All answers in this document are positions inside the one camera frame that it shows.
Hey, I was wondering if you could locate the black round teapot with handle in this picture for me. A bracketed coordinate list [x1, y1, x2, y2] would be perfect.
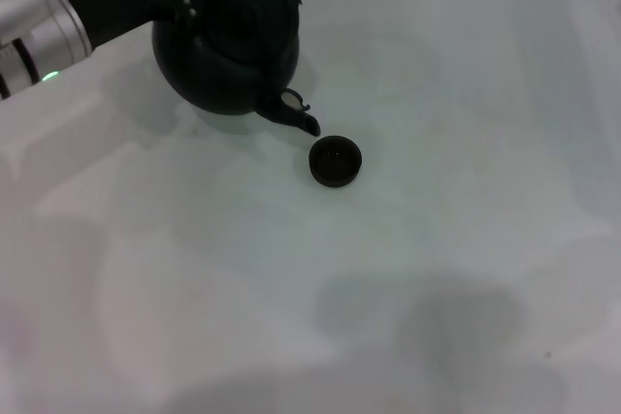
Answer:
[151, 0, 321, 138]

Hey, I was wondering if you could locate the small dark teacup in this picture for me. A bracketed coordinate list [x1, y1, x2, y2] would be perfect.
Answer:
[308, 135, 364, 188]

